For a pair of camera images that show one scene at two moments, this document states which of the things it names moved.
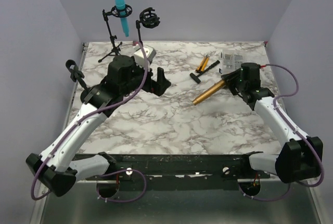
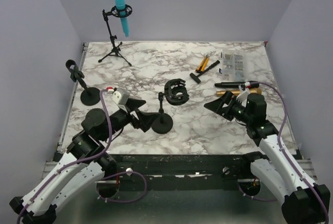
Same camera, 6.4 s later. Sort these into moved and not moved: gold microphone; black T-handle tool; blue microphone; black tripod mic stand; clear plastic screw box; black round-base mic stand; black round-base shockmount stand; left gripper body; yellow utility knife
Moved: black round-base shockmount stand; gold microphone; left gripper body
Not moved: blue microphone; black tripod mic stand; black round-base mic stand; black T-handle tool; yellow utility knife; clear plastic screw box
